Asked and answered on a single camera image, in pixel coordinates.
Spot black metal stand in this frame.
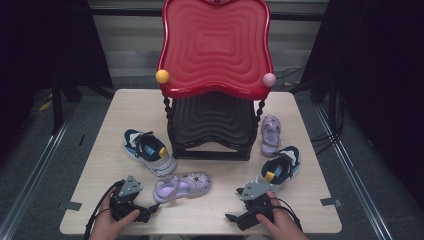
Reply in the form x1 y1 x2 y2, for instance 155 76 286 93
49 74 65 135

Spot navy and white sneaker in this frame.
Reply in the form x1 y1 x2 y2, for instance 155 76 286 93
248 145 302 194
123 128 178 178

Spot red and black shoe rack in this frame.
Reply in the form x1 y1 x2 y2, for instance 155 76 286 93
155 0 278 162

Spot metal floor rail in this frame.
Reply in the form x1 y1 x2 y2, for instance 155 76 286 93
0 99 83 240
313 103 396 240

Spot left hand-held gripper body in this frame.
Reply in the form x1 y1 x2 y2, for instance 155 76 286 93
109 174 152 224

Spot grey tape piece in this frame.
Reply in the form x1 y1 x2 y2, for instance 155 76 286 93
319 197 344 208
56 201 83 212

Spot purple jelly sandal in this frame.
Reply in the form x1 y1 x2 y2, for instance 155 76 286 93
152 171 213 204
259 114 283 158

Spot black floor cables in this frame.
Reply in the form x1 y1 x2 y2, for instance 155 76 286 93
276 64 346 155

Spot black curtain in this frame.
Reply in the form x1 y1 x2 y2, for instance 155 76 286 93
301 0 424 209
0 0 114 161

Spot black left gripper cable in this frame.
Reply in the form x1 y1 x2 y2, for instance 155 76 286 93
83 179 125 240

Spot person's right hand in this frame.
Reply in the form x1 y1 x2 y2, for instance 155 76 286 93
255 191 309 240

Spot person's left hand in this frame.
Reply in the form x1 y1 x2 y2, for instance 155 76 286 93
88 188 142 240

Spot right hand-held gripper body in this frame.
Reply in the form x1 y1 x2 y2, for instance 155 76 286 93
239 181 278 224

